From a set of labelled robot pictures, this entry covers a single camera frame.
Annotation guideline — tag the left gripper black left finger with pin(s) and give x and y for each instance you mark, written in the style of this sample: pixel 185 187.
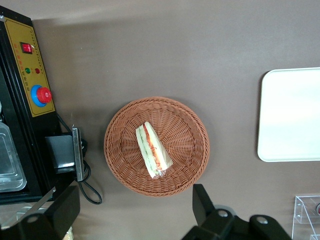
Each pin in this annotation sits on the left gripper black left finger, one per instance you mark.
pixel 50 225

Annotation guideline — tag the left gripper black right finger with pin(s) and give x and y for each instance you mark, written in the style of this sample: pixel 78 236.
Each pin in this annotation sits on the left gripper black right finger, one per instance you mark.
pixel 215 227

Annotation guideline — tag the triangle sandwich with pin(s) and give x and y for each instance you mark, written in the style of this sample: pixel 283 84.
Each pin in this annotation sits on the triangle sandwich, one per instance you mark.
pixel 152 147

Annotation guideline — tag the brown round wicker basket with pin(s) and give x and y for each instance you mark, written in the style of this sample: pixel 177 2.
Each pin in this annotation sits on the brown round wicker basket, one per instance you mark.
pixel 185 140

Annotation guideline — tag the white rectangular tray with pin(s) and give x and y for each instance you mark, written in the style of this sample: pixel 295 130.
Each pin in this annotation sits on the white rectangular tray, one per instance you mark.
pixel 290 115

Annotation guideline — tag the silver metal strip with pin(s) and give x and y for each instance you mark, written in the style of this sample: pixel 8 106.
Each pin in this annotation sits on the silver metal strip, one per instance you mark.
pixel 41 202

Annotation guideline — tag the black block with metal plate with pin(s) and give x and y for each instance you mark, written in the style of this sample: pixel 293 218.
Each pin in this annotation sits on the black block with metal plate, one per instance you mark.
pixel 60 152

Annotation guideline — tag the clear plastic food container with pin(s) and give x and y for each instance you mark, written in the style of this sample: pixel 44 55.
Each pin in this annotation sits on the clear plastic food container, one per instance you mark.
pixel 10 162

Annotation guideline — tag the clear acrylic bottle box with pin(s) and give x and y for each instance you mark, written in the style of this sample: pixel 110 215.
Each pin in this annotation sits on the clear acrylic bottle box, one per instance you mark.
pixel 302 212

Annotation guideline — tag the red cola bottle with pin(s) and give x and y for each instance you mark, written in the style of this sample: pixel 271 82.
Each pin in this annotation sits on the red cola bottle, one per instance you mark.
pixel 318 208

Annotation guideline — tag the black sealing machine, yellow panel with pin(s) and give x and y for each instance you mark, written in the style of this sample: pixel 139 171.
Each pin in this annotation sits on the black sealing machine, yellow panel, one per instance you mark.
pixel 25 37

